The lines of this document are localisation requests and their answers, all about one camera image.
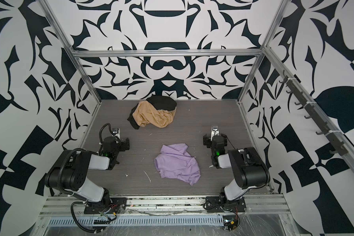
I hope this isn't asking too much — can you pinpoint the black hook rack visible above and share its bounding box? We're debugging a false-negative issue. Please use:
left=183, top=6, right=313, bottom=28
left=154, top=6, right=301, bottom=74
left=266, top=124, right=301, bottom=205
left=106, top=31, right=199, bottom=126
left=280, top=71, right=349, bottom=156

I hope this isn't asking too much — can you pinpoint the black cloth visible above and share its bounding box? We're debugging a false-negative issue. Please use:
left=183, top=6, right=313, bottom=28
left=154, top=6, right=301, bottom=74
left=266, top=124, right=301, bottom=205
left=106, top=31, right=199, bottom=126
left=127, top=95, right=177, bottom=129

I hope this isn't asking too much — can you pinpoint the purple cloth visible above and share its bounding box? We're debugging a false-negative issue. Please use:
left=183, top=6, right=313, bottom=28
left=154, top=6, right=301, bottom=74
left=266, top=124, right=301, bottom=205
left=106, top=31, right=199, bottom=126
left=154, top=144, right=201, bottom=186

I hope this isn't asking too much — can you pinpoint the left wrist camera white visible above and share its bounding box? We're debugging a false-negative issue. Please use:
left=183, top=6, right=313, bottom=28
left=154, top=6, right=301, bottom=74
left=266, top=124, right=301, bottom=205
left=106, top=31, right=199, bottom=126
left=111, top=128, right=120, bottom=139

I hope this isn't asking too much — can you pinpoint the aluminium frame crossbar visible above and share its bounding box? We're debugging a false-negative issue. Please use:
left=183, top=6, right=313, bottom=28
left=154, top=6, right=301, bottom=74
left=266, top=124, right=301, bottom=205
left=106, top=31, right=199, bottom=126
left=72, top=49, right=262, bottom=58

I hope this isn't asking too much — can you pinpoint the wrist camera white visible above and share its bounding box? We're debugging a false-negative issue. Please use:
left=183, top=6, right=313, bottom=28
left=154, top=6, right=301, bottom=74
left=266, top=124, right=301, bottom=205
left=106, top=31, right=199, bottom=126
left=111, top=128, right=120, bottom=139
left=210, top=125, right=220, bottom=139

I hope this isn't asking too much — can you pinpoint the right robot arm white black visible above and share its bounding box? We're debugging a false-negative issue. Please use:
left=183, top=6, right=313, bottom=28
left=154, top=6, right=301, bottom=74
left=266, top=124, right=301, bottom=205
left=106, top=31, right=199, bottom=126
left=203, top=134, right=270, bottom=203

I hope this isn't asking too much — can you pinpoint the black corrugated cable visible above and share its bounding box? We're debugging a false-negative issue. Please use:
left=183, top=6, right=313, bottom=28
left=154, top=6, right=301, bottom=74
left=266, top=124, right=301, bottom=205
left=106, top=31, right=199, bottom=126
left=69, top=202, right=118, bottom=234

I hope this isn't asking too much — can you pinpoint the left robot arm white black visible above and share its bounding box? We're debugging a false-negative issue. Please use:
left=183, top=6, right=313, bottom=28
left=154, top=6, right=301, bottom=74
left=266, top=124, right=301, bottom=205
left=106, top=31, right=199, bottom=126
left=45, top=123, right=130, bottom=206

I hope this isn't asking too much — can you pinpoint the slotted cable duct grey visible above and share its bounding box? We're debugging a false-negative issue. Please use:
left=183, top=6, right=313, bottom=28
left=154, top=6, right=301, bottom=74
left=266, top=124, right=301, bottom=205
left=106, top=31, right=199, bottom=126
left=46, top=215, right=225, bottom=227

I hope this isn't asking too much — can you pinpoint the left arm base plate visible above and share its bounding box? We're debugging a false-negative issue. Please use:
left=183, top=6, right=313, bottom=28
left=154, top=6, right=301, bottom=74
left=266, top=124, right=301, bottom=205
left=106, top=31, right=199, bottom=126
left=84, top=197, right=127, bottom=214

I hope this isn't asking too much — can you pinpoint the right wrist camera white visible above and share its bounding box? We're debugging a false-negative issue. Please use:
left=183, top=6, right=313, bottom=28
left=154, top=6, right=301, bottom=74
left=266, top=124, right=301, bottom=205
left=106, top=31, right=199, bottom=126
left=210, top=125, right=220, bottom=139

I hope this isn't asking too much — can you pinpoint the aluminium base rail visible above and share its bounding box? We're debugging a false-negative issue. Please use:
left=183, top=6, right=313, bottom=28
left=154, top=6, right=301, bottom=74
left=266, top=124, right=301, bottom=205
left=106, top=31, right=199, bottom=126
left=39, top=194, right=291, bottom=216

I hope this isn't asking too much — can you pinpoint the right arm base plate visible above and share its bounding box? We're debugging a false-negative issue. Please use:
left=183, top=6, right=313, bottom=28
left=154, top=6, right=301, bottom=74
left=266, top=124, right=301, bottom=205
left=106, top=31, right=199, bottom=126
left=203, top=196, right=247, bottom=213

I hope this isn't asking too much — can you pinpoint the tan cloth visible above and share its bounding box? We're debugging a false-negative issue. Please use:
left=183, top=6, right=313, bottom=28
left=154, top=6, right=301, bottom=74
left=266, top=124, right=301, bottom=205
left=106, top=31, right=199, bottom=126
left=130, top=101, right=177, bottom=128

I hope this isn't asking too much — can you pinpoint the small circuit board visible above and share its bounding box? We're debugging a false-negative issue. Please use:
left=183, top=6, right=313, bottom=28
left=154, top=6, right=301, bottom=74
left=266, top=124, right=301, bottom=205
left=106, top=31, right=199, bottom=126
left=223, top=215, right=240, bottom=231

